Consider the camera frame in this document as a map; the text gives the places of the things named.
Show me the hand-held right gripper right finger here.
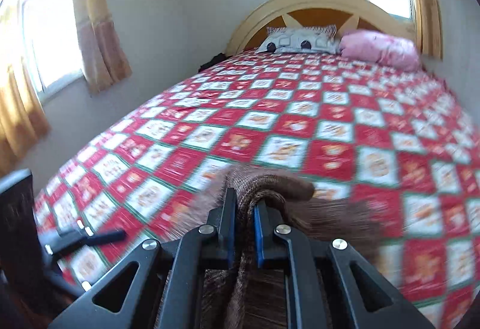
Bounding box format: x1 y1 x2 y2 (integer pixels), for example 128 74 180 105
253 201 436 329

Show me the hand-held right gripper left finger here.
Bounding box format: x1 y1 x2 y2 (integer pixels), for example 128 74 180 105
49 188 239 329

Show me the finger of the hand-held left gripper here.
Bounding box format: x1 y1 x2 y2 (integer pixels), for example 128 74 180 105
39 226 126 256
37 250 92 296

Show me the brown knit sweater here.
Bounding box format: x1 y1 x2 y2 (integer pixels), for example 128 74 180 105
161 166 383 329

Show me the red checkered printed blanket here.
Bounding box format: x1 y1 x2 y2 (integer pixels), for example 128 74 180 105
32 49 480 329

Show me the black bag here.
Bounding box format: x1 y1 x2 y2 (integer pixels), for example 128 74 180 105
198 53 227 72

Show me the grey patterned pillow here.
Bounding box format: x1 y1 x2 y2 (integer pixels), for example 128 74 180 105
257 25 342 55

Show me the pink pillow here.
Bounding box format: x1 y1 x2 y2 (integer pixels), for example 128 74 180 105
339 29 421 71

